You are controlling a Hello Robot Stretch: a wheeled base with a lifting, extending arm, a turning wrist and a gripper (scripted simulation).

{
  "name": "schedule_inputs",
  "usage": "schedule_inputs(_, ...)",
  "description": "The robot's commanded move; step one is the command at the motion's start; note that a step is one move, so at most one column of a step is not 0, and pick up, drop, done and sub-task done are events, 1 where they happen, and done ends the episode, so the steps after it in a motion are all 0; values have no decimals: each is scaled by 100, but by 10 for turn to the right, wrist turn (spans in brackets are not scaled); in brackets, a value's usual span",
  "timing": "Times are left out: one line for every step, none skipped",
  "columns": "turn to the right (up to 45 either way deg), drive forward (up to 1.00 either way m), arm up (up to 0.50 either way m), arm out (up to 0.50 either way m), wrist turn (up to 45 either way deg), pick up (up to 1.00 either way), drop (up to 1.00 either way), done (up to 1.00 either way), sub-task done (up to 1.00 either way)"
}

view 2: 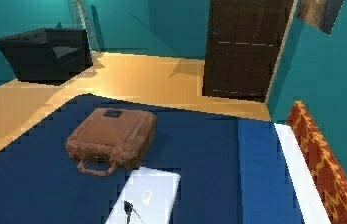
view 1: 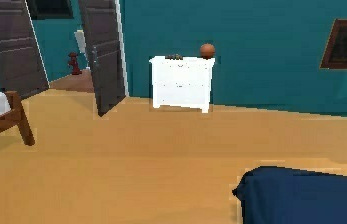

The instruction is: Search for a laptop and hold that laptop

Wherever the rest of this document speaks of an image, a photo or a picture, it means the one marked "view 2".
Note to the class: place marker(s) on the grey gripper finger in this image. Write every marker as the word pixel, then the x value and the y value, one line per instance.
pixel 128 210
pixel 136 213

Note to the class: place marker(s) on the white laptop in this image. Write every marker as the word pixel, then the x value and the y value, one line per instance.
pixel 154 190

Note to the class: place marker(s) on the brown hard carrying case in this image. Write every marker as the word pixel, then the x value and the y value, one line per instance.
pixel 114 140

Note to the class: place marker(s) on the blue bed with orange headboard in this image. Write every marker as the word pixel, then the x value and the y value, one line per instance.
pixel 201 156

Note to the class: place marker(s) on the white pillow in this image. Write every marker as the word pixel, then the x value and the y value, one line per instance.
pixel 297 173

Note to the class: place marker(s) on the black armchair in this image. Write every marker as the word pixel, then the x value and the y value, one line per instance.
pixel 47 56

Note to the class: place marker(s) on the grey ladder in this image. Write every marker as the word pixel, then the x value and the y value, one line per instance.
pixel 85 23

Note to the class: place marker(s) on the dark brown wooden door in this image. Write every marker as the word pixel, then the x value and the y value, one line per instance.
pixel 244 50

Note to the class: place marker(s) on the framed wall picture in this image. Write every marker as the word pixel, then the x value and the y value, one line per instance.
pixel 321 13

